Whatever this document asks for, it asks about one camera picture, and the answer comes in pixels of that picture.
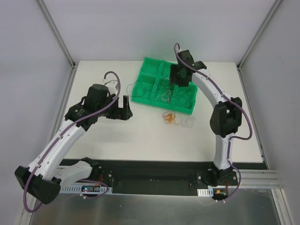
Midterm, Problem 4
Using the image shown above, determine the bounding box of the black thin wire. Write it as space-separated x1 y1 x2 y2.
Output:
175 90 195 110

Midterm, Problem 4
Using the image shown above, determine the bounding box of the left white cable duct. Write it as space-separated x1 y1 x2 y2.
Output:
60 184 113 195

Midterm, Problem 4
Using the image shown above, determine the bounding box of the right aluminium post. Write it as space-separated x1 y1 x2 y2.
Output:
237 0 283 71

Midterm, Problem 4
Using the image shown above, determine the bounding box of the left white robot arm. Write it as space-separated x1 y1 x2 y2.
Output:
15 84 133 204

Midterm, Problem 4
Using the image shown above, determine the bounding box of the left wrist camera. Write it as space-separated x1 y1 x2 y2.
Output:
103 79 119 95

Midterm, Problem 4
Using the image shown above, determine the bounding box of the green compartment tray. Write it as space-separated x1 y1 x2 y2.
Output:
129 57 198 115

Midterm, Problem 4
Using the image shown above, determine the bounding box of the aluminium post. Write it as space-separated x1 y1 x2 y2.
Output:
237 0 283 71
36 0 76 68

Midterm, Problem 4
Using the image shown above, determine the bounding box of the right white cable duct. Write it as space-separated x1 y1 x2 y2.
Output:
197 188 214 197

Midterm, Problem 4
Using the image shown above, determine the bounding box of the left aluminium post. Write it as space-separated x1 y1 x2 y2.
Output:
36 0 76 68

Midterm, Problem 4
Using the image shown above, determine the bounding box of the aluminium frame rail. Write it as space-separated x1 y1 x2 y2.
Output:
240 170 283 189

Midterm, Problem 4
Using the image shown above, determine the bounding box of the white cable duct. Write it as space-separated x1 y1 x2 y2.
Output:
197 188 214 197
60 184 113 195

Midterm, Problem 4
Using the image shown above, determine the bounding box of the grey translucent wire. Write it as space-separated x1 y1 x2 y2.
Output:
180 118 196 128

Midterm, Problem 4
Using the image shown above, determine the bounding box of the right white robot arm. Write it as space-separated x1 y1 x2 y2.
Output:
169 50 242 187

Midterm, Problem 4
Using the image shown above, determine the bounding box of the dark blue wire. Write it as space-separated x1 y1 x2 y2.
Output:
126 81 154 98

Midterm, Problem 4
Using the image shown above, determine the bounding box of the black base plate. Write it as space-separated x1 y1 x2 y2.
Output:
97 160 238 196

